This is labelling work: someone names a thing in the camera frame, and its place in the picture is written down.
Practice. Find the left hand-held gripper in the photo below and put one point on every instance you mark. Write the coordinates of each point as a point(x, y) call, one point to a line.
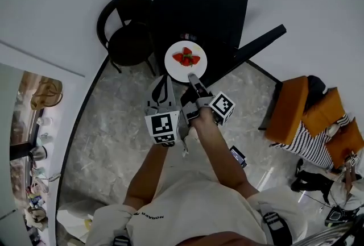
point(162, 125)

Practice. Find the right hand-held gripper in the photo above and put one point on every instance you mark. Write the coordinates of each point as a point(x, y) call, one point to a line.
point(221, 107)

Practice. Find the red strawberry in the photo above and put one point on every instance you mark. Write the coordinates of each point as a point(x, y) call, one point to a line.
point(187, 50)
point(196, 59)
point(186, 62)
point(177, 57)

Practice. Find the white round plate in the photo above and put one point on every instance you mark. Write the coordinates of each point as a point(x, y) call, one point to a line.
point(174, 70)

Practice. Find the black mini fridge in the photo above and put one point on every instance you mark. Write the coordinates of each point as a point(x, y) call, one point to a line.
point(199, 0)

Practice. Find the person's left forearm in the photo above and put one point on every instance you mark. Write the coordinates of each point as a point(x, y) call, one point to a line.
point(145, 174)

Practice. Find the person's right forearm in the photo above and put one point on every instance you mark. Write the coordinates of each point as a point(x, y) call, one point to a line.
point(216, 148)

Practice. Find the small white drink bottle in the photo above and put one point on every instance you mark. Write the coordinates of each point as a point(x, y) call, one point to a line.
point(191, 37)

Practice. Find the black round chair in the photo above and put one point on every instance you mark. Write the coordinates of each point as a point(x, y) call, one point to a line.
point(128, 43)

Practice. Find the black phone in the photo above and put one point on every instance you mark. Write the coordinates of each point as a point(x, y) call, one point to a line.
point(238, 156)

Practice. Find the orange sofa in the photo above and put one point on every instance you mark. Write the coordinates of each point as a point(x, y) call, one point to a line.
point(287, 111)

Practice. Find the person's white t-shirt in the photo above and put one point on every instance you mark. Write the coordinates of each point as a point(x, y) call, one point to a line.
point(193, 205)

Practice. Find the beige handbag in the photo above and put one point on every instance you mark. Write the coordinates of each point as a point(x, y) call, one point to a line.
point(47, 94)

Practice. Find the white cup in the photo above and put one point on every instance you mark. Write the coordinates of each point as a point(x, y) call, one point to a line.
point(44, 121)
point(44, 139)

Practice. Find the black garment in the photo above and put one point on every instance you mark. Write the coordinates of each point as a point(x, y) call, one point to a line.
point(315, 91)

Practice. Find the black and white striped blanket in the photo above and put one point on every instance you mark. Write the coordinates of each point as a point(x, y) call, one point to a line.
point(307, 145)

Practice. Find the orange cushion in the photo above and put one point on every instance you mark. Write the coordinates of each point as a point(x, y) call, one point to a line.
point(345, 145)
point(324, 114)

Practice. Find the silver kettle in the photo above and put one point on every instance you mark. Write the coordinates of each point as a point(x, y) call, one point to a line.
point(37, 153)

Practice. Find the white round pouf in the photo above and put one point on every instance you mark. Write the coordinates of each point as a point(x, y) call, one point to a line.
point(74, 219)

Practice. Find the pile of assorted small items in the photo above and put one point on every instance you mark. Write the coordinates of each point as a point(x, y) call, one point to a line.
point(35, 199)

